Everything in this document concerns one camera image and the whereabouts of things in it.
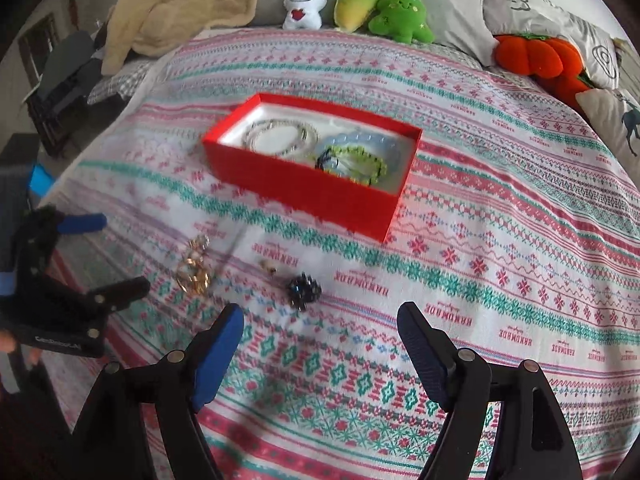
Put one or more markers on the grey doodle print pillow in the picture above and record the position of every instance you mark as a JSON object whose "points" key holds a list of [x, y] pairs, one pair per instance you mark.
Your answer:
{"points": [[550, 12]]}

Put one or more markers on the beige quilted blanket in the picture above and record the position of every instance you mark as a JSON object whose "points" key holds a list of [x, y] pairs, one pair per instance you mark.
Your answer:
{"points": [[190, 5]]}

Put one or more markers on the red green patterned bedspread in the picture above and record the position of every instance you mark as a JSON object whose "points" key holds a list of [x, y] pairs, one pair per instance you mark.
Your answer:
{"points": [[500, 260]]}

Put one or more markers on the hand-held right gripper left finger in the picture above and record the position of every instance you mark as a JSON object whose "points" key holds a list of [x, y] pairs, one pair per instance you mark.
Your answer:
{"points": [[220, 355]]}

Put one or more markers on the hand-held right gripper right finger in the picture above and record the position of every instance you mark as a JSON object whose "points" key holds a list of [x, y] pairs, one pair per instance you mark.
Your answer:
{"points": [[425, 355]]}

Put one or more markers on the white bunny plush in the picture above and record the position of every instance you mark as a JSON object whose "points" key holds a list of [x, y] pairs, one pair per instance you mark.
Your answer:
{"points": [[305, 5]]}

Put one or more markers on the black flower brooch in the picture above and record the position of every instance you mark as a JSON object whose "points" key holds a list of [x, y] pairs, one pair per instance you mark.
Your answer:
{"points": [[303, 290]]}

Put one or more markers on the small gold earring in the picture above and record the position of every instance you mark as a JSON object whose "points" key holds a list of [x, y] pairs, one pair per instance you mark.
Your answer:
{"points": [[269, 266]]}

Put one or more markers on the person's left hand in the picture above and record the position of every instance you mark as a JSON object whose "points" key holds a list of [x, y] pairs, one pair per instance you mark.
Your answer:
{"points": [[6, 342]]}

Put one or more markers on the orange pumpkin plush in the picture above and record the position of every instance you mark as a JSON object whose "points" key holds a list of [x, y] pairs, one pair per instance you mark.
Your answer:
{"points": [[522, 55], [567, 67]]}

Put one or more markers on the grey plaid sheet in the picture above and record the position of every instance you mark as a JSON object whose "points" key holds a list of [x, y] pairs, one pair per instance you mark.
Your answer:
{"points": [[117, 85]]}

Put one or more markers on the red jewelry box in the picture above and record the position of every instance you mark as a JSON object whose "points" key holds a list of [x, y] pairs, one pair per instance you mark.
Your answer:
{"points": [[300, 195]]}

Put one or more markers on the blue object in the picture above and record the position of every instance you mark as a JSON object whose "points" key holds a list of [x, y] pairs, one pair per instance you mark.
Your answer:
{"points": [[41, 180]]}

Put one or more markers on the black chair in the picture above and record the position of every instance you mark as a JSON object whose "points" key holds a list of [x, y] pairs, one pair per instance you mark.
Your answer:
{"points": [[70, 75]]}

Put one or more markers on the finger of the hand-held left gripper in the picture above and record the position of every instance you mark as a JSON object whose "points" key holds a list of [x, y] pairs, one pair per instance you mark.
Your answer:
{"points": [[82, 223], [120, 292]]}

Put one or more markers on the deer print pillow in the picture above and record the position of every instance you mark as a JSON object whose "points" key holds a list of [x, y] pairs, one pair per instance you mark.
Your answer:
{"points": [[615, 115]]}

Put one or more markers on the green tree plush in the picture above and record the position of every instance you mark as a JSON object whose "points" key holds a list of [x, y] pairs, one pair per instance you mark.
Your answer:
{"points": [[400, 15]]}

